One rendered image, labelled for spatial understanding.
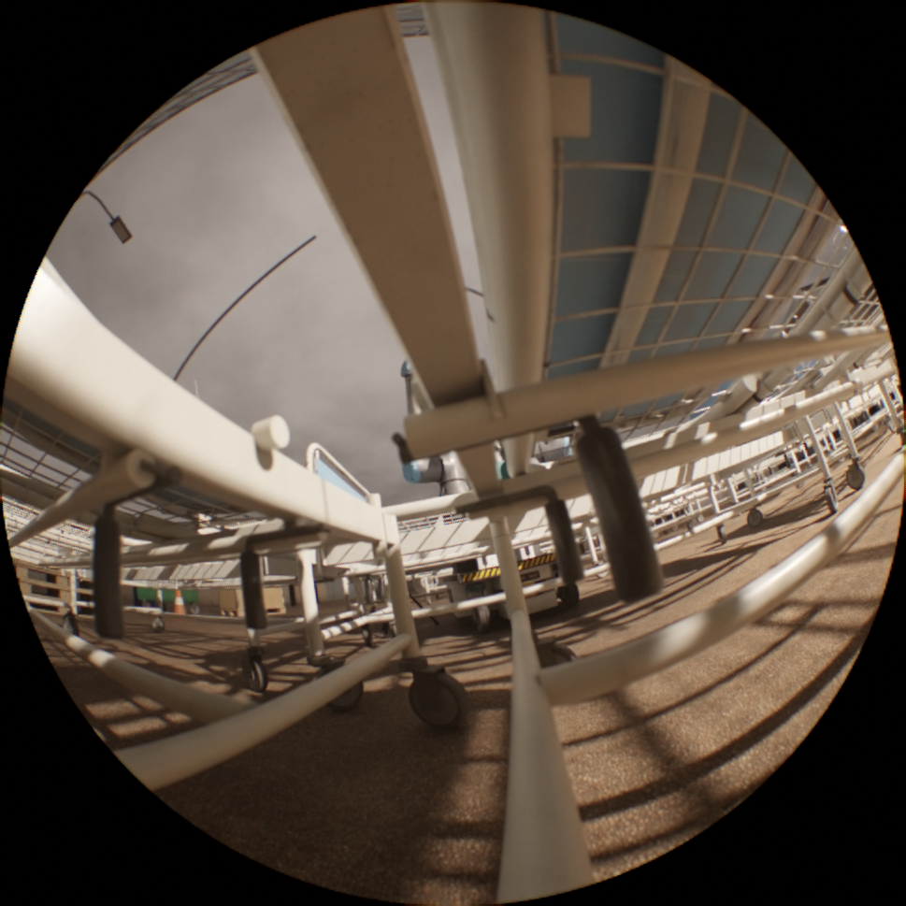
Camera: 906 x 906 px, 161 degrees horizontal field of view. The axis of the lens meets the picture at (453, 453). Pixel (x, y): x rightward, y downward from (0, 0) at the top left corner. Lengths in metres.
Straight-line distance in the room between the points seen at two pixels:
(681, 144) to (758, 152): 0.11
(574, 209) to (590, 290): 0.11
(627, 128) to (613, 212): 0.09
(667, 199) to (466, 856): 0.61
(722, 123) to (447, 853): 0.69
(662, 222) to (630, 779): 0.57
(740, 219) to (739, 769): 0.56
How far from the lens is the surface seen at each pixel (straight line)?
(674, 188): 0.31
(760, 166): 0.39
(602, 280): 0.40
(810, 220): 0.52
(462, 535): 0.87
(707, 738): 0.50
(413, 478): 1.66
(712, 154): 0.34
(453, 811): 0.47
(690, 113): 0.30
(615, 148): 0.33
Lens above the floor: 0.31
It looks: 22 degrees up
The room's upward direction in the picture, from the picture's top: 12 degrees counter-clockwise
